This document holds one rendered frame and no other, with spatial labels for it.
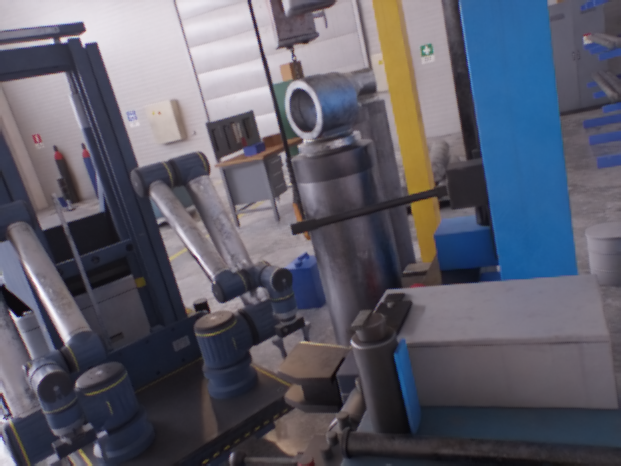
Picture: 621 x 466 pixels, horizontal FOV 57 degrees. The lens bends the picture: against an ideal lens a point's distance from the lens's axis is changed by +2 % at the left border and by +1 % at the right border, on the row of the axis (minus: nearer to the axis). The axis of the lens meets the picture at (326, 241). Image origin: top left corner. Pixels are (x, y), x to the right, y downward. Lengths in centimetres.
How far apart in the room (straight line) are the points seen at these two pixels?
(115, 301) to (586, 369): 281
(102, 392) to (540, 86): 198
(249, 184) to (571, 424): 689
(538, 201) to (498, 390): 47
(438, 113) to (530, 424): 1139
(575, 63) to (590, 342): 1061
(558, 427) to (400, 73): 323
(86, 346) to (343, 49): 1077
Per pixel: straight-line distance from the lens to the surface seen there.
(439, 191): 130
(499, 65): 126
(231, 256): 285
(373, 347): 91
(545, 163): 129
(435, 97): 1220
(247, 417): 257
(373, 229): 143
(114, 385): 255
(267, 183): 743
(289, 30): 161
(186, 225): 270
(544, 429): 98
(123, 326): 346
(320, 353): 145
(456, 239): 155
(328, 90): 140
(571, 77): 1149
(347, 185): 139
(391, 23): 398
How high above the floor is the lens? 164
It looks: 16 degrees down
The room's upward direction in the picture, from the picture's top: 14 degrees counter-clockwise
